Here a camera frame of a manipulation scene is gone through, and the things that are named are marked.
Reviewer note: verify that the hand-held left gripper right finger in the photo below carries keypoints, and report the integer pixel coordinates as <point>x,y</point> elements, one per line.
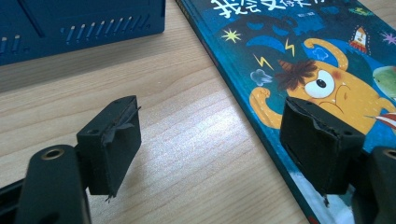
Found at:
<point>317,149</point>

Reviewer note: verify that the blue plastic file rack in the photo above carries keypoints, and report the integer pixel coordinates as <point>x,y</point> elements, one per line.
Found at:
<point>77,21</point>

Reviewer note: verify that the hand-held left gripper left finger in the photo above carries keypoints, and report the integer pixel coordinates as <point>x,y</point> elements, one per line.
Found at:
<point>112,149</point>

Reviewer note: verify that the blue cartoon monster picture book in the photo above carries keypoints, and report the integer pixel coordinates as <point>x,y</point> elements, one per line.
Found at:
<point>311,53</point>

